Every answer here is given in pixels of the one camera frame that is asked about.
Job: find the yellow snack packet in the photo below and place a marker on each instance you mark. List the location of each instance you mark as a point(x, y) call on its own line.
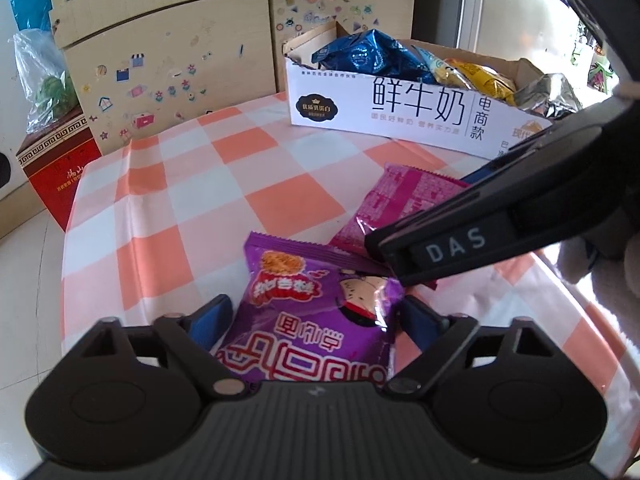
point(480, 80)

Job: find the purple snack packet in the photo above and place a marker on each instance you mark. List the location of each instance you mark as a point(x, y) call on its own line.
point(300, 320)

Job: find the person's right hand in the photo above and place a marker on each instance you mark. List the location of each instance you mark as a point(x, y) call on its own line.
point(615, 260)

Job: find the blue foil snack packet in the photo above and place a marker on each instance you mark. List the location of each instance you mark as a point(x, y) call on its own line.
point(410, 57)
point(355, 52)

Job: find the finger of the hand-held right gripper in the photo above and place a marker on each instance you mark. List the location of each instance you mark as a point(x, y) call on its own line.
point(495, 167)
point(440, 215)

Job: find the wooden cabinet with stickers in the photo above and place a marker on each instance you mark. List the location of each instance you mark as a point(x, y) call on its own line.
point(200, 60)

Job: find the silver foil snack packet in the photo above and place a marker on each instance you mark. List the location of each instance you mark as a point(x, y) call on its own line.
point(545, 95)

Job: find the red patterned box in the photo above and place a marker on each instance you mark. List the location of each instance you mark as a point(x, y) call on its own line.
point(55, 180)

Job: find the clear bag of green vegetables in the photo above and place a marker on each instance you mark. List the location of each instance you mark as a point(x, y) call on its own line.
point(47, 90)

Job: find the white printed cardboard box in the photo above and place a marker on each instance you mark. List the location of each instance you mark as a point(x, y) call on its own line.
point(350, 105)

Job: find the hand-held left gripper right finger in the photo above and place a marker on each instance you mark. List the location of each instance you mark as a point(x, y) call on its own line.
point(420, 325)

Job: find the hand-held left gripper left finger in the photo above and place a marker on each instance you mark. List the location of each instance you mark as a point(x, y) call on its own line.
point(210, 320)

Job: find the magenta snack packet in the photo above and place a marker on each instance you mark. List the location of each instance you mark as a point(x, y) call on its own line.
point(400, 195)

